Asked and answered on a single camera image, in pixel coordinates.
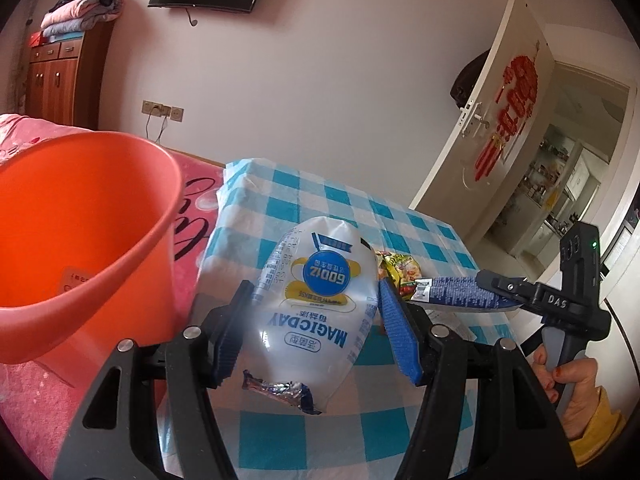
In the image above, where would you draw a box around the right hand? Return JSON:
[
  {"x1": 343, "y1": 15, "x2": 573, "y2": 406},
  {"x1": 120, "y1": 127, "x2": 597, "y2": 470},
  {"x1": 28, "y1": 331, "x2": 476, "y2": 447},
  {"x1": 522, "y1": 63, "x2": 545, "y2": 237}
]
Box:
[{"x1": 530, "y1": 343, "x2": 601, "y2": 442}]

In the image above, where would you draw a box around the wall power outlet strip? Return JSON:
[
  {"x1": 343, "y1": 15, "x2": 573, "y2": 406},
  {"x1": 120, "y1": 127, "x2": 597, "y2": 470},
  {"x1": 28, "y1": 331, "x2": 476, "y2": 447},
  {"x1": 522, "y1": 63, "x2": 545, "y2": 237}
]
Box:
[{"x1": 141, "y1": 100, "x2": 184, "y2": 122}]

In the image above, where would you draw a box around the door handle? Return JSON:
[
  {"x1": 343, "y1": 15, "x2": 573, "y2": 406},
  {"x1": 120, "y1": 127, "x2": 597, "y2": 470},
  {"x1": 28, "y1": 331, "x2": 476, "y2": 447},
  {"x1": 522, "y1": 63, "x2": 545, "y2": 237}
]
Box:
[{"x1": 458, "y1": 101, "x2": 490, "y2": 138}]

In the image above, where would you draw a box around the large silver foil bag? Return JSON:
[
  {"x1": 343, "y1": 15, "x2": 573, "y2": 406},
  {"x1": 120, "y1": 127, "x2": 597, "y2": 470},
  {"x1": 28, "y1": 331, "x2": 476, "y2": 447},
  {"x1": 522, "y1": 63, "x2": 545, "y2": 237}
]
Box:
[{"x1": 425, "y1": 309, "x2": 477, "y2": 341}]

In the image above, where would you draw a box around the blue silver wrapper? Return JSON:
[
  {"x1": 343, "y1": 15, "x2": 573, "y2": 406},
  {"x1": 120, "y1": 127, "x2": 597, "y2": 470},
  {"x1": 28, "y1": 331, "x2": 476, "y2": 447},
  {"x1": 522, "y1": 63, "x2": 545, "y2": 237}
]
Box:
[{"x1": 410, "y1": 276, "x2": 521, "y2": 313}]

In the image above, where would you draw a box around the yellow sleeve forearm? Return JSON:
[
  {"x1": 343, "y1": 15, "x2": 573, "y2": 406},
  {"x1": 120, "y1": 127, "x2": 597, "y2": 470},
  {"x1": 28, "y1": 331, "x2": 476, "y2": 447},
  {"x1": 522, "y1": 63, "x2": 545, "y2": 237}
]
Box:
[{"x1": 568, "y1": 386, "x2": 626, "y2": 467}]

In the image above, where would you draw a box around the white bedroom door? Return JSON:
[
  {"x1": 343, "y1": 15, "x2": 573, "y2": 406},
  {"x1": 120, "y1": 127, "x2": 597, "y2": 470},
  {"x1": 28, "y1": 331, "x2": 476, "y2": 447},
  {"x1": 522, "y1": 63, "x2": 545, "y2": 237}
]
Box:
[{"x1": 410, "y1": 0, "x2": 555, "y2": 246}]

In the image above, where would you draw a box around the wooden cabinet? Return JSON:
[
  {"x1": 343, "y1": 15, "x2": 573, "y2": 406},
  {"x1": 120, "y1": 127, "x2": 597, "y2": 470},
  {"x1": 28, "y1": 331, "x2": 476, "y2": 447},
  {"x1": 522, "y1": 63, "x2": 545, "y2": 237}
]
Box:
[{"x1": 25, "y1": 22, "x2": 114, "y2": 130}]

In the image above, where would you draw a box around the white blue snack bag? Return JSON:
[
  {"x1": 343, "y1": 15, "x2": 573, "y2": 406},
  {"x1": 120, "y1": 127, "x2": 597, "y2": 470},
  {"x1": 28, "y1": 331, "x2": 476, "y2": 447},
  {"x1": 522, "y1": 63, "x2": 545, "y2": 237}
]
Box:
[{"x1": 243, "y1": 217, "x2": 378, "y2": 415}]

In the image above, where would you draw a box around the black bag on door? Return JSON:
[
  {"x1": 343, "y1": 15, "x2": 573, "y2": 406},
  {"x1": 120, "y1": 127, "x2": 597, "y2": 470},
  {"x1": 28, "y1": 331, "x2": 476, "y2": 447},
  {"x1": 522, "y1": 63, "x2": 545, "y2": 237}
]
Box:
[{"x1": 450, "y1": 50, "x2": 490, "y2": 108}]

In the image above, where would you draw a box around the orange plastic bucket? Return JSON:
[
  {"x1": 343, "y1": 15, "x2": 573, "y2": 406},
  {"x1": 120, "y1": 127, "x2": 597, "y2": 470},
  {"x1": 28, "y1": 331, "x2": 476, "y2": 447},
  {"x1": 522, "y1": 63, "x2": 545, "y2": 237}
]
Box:
[{"x1": 1, "y1": 132, "x2": 183, "y2": 387}]

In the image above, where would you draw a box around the yellow chips bag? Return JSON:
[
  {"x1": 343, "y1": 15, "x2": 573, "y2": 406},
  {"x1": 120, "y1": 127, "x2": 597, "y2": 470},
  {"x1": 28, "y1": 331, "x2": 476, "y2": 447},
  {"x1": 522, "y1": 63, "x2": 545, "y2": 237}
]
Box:
[{"x1": 375, "y1": 252, "x2": 423, "y2": 299}]

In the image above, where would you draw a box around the red door decoration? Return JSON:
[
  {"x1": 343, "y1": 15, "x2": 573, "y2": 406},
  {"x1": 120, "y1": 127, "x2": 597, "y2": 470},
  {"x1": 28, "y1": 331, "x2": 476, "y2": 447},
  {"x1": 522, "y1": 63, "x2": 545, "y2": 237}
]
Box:
[{"x1": 474, "y1": 54, "x2": 538, "y2": 182}]

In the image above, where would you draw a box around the folded blankets stack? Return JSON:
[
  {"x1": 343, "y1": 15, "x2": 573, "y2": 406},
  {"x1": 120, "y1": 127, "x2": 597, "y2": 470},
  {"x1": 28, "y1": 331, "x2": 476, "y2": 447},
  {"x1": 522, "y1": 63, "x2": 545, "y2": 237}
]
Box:
[{"x1": 27, "y1": 0, "x2": 124, "y2": 48}]

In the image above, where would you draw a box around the blue checkered tablecloth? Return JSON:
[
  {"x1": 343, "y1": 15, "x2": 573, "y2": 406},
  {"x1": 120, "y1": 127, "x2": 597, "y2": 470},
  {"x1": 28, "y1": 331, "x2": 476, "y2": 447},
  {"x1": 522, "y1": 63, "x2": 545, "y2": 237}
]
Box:
[{"x1": 190, "y1": 158, "x2": 477, "y2": 479}]

